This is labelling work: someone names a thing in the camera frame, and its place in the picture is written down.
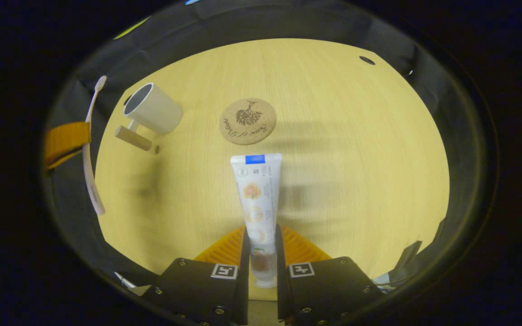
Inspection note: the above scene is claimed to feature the pale pink toothbrush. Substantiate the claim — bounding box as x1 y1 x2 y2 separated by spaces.
83 76 107 216

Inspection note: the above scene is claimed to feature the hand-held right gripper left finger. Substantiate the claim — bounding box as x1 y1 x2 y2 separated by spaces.
145 225 250 326

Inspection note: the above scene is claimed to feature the round cork coaster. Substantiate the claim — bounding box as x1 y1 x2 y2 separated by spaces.
219 98 277 145

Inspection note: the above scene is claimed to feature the light wooden desktop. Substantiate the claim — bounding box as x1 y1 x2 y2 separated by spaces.
94 38 450 302

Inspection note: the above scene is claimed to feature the white cup with wooden handle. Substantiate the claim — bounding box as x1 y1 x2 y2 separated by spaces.
115 82 184 152

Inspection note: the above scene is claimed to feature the white toothpaste tube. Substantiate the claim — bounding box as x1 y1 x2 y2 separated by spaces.
230 153 283 289

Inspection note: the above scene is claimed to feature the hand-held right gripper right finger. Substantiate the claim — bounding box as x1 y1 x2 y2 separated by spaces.
275 224 384 326

